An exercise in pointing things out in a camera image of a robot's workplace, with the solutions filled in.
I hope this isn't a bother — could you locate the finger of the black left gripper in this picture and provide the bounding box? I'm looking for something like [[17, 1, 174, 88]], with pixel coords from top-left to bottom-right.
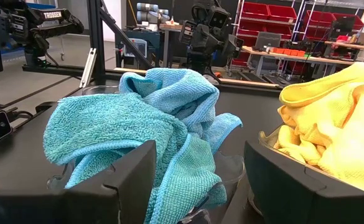
[[224, 34, 244, 60], [179, 19, 198, 45]]

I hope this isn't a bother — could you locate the grey laptop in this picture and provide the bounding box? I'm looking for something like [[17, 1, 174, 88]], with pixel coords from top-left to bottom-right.
[[254, 31, 282, 50]]

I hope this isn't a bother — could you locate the dark blue control cabinet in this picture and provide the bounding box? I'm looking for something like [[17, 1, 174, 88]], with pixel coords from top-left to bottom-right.
[[115, 29, 164, 70]]

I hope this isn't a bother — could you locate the teal microfiber towel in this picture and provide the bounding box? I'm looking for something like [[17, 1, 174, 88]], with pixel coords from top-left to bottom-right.
[[43, 92, 231, 224]]

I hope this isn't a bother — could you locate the black monitor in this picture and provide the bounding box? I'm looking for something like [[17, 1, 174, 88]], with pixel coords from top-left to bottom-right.
[[329, 16, 357, 40]]

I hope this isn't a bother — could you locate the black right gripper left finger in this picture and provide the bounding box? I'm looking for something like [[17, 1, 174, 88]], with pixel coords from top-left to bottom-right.
[[0, 139, 157, 224]]

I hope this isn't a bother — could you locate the silver aluminium bar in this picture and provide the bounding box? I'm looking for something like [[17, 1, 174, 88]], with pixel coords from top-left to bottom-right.
[[79, 47, 98, 89]]

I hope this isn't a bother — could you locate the orange plastic parts row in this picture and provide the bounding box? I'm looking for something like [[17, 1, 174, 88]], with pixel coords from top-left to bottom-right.
[[270, 47, 307, 57]]

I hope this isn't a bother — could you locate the grey teach pendant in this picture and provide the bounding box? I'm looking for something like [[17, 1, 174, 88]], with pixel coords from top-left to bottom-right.
[[123, 38, 148, 59]]

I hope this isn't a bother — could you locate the black aluminium rig frame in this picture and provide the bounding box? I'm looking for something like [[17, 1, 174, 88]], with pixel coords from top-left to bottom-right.
[[21, 0, 153, 86]]

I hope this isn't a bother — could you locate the red storage bin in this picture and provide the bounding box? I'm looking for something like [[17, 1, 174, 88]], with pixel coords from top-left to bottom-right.
[[332, 12, 364, 31], [238, 19, 265, 35], [241, 2, 270, 20], [267, 4, 297, 23], [302, 10, 335, 28], [231, 51, 251, 67]]

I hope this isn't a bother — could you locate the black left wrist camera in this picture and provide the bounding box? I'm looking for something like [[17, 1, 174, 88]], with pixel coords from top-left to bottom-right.
[[207, 5, 232, 29]]

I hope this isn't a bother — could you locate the blue microfiber towel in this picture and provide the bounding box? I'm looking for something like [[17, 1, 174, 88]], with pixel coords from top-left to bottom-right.
[[118, 67, 244, 156]]

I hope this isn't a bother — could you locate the wooden side table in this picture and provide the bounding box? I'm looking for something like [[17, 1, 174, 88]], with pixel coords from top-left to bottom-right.
[[159, 23, 184, 68]]

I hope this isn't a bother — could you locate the yellow microfiber towel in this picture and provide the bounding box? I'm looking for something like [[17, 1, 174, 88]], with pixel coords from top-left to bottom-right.
[[278, 61, 364, 194], [274, 124, 329, 166]]

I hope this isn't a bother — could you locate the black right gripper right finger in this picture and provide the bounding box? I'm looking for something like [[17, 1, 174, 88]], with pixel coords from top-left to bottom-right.
[[243, 140, 364, 224]]

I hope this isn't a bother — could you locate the wooden workbench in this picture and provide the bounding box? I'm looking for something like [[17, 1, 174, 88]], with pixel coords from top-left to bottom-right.
[[241, 45, 356, 78]]

